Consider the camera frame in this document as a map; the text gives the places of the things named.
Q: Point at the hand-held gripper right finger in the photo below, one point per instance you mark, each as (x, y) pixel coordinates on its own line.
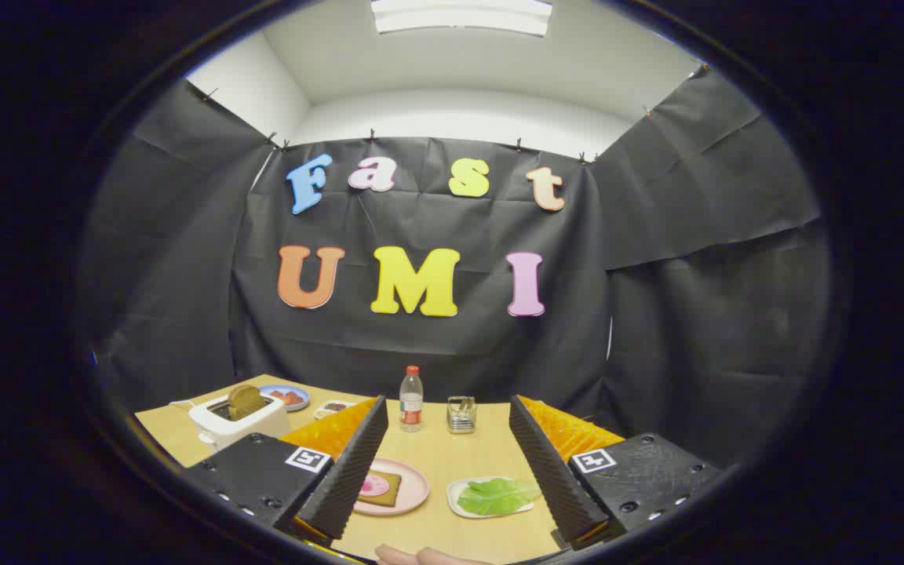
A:
(550, 471)

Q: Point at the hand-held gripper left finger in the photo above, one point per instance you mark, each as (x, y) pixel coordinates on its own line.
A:
(354, 463)

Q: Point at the green lettuce leaf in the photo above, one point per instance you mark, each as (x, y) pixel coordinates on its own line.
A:
(495, 497)

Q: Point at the brown toasted bread slice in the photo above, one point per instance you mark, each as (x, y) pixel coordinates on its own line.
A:
(246, 402)

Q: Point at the pink ham slice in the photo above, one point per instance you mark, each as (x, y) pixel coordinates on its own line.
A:
(374, 486)

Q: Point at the square brown bread slice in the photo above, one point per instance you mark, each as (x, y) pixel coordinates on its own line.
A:
(392, 494)

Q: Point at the white divided condiment dish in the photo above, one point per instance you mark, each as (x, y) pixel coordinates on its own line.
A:
(334, 408)

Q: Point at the pink plate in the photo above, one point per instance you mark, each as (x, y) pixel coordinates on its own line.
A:
(414, 486)

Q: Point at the clear red-capped water bottle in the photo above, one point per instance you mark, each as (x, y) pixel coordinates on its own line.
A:
(411, 408)

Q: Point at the blue plate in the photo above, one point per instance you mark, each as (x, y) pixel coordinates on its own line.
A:
(305, 397)

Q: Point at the small white plate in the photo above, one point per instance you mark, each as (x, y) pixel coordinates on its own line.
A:
(456, 504)

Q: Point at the brown meat slices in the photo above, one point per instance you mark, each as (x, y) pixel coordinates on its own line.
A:
(278, 395)

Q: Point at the white toaster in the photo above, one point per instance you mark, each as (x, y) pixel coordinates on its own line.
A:
(256, 428)

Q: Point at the black backdrop cloth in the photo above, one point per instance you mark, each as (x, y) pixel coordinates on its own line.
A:
(421, 345)

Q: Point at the ceiling light panel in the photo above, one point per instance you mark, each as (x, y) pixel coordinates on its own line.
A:
(460, 16)

